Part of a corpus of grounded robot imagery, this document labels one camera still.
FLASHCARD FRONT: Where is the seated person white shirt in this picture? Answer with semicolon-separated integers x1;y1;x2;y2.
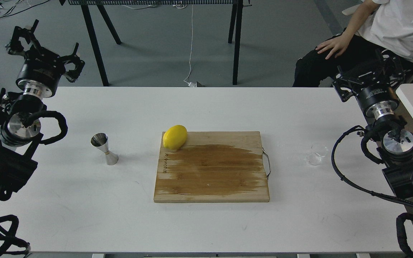
293;0;413;87

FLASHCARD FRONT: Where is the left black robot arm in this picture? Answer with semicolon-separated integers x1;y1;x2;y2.
0;20;85;257

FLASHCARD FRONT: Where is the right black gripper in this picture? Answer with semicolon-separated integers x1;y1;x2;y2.
332;49;405;114

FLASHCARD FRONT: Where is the white hanging cable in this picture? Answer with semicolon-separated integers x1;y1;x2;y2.
183;4;204;87

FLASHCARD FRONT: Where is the person's right hand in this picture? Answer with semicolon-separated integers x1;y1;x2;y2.
315;34;353;60

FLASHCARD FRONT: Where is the wooden cutting board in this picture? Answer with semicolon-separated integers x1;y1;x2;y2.
153;131;270;204

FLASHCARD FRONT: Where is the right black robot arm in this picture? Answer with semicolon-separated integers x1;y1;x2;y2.
331;49;413;258

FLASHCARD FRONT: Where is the black metal rack table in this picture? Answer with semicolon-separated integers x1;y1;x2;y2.
59;0;253;87

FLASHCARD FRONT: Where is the steel jigger measuring cup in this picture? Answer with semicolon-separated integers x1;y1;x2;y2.
90;133;119;166

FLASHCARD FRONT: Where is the clear glass cup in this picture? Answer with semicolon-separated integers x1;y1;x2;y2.
307;143;328;166

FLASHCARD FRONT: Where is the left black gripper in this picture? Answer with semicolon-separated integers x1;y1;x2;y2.
6;19;85;98

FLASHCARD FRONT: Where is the yellow lemon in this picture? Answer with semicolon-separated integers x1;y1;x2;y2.
162;125;188;150

